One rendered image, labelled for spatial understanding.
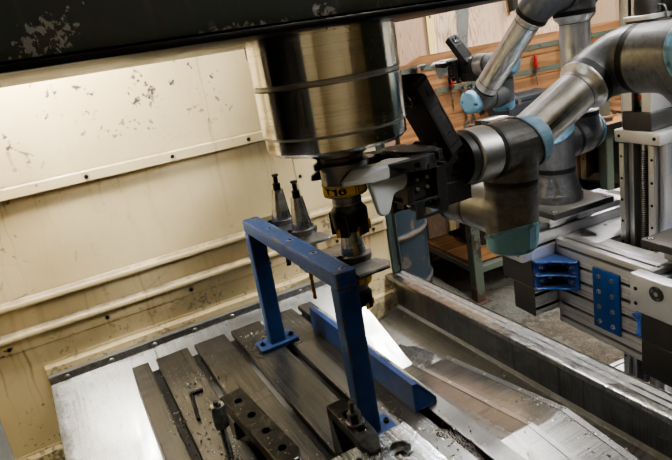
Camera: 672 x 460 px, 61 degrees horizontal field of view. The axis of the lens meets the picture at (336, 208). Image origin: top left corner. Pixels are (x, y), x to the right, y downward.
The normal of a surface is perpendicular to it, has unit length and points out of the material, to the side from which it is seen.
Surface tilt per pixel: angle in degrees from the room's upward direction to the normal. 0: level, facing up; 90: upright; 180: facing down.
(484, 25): 90
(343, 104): 90
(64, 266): 90
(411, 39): 90
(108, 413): 24
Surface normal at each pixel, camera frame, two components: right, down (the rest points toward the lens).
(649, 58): -0.91, 0.16
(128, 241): 0.47, 0.17
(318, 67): -0.04, 0.29
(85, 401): 0.05, -0.79
